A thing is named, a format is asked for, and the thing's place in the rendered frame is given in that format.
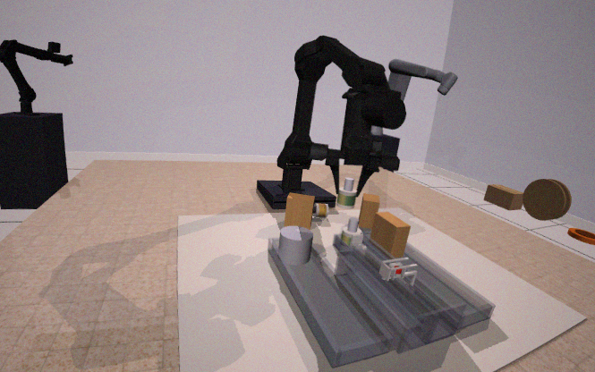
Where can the white jar with black lid and orange label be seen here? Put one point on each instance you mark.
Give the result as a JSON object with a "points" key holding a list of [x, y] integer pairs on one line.
{"points": [[320, 210]]}

